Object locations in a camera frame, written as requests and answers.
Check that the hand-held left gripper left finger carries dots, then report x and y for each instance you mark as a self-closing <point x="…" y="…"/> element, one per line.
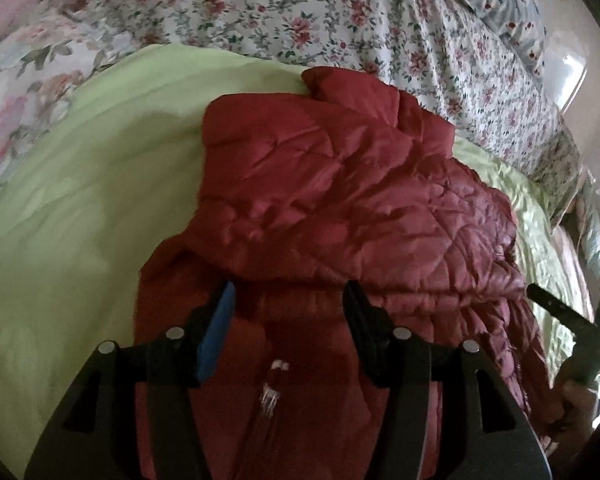
<point x="215" y="335"/>

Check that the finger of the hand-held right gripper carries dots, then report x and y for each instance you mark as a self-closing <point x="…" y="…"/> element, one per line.
<point x="560" y="312"/>

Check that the red quilted jacket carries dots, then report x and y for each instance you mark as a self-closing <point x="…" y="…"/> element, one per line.
<point x="355" y="185"/>

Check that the light green blanket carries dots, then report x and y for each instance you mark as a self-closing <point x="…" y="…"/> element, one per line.
<point x="80" y="235"/>

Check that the person's right hand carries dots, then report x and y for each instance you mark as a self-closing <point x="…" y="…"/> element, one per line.
<point x="577" y="410"/>

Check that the small-flowered white bed sheet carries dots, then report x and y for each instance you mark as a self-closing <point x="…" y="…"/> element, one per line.
<point x="280" y="0"/>

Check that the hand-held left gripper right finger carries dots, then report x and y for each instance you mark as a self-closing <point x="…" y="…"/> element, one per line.
<point x="362" y="325"/>

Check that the blue floral duvet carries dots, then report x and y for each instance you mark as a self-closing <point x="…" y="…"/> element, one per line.
<point x="500" y="5"/>

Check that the large-flowered white pillow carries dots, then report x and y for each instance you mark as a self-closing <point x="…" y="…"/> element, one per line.
<point x="25" y="110"/>

